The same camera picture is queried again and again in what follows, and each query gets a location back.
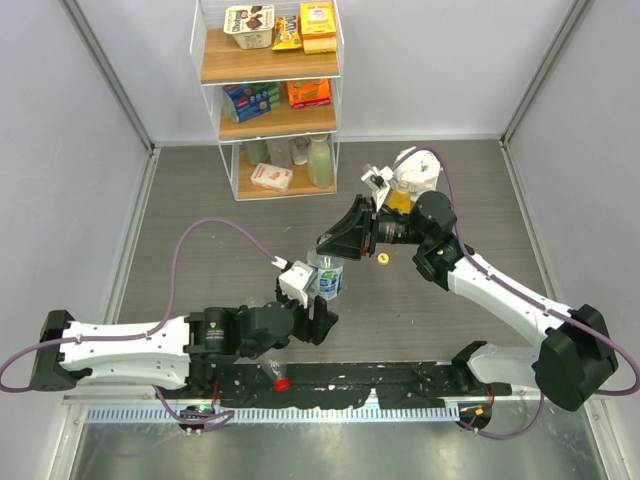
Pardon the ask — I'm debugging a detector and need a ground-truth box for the clear plastic cup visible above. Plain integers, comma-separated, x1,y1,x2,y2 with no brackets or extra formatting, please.
266,137,293,168

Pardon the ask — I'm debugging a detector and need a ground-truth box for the gold bottle cap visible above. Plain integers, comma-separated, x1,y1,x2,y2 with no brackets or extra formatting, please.
377,253,390,265

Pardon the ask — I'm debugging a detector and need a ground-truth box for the crumpled white paper bag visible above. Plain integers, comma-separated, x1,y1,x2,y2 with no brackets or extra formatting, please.
391,147,441,196

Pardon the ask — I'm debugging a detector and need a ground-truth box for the yellow snack packet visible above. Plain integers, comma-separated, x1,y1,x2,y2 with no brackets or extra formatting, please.
272,15,303,51

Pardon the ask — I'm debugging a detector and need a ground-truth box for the white slotted cable duct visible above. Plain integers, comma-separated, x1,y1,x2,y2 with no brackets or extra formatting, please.
85,403,460,424

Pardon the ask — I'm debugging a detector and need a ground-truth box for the orange cracker box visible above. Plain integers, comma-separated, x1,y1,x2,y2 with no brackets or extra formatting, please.
286,78,331,109

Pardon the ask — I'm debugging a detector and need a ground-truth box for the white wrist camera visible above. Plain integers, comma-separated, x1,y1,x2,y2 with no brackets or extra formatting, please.
361,164,394,211
271,256,315,308

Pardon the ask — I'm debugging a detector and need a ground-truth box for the white wire shelf rack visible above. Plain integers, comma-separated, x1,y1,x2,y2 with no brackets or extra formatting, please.
189,1,344,201

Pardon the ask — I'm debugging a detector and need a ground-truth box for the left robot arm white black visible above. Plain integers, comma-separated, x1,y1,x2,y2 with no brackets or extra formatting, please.
29,291,338,398

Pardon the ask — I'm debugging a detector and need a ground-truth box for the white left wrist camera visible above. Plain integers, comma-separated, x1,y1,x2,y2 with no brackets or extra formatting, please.
271,256,315,308

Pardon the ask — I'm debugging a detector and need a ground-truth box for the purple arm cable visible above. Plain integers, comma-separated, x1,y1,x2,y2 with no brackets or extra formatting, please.
0,217,286,394
399,145,640,441

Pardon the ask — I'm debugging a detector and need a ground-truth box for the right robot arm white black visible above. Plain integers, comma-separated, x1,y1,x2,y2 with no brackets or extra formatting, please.
316,191,618,411

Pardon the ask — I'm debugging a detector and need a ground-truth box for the yellow honey pomelo bottle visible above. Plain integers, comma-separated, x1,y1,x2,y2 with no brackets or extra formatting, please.
386,181,412,214

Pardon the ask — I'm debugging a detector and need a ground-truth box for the small white cup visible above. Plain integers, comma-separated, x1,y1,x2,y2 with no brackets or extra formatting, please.
289,136,309,166

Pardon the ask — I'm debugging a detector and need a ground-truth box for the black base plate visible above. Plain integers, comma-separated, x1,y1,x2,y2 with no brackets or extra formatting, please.
162,362,512,410

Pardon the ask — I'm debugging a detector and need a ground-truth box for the frosted green jar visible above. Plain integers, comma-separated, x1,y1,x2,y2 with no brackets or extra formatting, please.
242,140,269,165

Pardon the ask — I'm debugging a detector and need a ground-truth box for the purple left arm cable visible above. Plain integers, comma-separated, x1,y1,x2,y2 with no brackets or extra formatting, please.
0,217,286,394

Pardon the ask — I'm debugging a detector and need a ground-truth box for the clear bottle blue white label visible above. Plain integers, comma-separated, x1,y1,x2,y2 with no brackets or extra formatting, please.
307,248,345,302

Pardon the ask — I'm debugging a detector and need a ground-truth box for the yellow orange box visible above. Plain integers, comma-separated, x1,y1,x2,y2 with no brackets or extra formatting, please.
300,1,337,55

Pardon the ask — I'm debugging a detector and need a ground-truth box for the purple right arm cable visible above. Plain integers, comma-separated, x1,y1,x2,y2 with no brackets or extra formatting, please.
399,145,640,441

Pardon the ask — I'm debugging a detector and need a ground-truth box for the white yogurt tub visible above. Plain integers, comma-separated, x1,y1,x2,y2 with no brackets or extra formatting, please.
223,5,276,50

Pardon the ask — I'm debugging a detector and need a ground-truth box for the pale green bottle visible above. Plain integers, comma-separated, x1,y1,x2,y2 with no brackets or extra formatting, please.
307,134,333,188

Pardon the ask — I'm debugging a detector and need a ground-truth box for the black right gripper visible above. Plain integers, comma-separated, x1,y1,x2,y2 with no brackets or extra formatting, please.
317,195,429,261

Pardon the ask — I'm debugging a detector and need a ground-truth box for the clear bottle red label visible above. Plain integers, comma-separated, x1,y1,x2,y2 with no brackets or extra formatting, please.
260,350,290,392

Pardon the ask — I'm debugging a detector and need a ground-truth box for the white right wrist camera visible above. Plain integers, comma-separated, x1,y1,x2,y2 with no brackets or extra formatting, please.
361,164,394,211

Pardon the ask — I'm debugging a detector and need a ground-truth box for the white pink soap box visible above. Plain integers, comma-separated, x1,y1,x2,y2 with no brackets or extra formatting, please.
250,163,294,192

